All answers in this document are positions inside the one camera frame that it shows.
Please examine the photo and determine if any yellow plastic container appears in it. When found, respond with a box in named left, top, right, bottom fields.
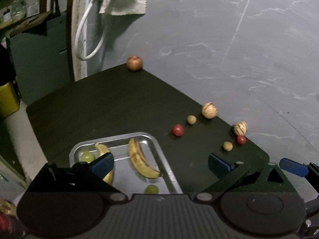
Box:
left=0, top=82, right=20, bottom=118

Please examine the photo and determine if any small red plum right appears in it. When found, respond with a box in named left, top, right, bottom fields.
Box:
left=236, top=135, right=247, bottom=145

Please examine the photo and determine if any white looped cable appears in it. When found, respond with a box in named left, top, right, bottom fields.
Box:
left=74, top=0, right=105, bottom=62

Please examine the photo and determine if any dark cabinet with clutter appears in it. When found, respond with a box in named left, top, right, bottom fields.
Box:
left=1, top=0, right=75, bottom=105

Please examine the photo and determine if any striped pepino melon left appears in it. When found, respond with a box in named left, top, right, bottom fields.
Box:
left=201, top=102, right=218, bottom=119

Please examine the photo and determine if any small yellow banana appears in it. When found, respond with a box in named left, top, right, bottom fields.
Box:
left=92, top=144, right=114, bottom=185

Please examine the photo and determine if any striped pepino melon right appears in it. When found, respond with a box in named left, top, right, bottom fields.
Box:
left=233, top=121, right=248, bottom=136

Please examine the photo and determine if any silver metal tray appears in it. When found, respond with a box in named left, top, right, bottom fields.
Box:
left=69, top=132, right=182, bottom=196

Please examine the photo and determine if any small tan round fruit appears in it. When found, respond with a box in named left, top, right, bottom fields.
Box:
left=187, top=115, right=197, bottom=125

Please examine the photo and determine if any large ripe spotted banana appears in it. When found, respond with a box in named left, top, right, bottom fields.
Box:
left=128, top=138, right=162, bottom=179

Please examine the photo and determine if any red-brown apple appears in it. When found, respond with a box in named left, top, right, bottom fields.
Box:
left=127, top=56, right=143, bottom=71

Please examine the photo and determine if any green round fruit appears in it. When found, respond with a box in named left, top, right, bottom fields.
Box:
left=144, top=184, right=159, bottom=195
left=80, top=151, right=95, bottom=163

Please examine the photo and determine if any small tan fruit front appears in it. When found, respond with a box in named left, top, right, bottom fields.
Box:
left=223, top=141, right=233, bottom=152

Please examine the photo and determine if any striped pepino melon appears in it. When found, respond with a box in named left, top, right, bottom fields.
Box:
left=201, top=102, right=218, bottom=119
left=233, top=121, right=248, bottom=136

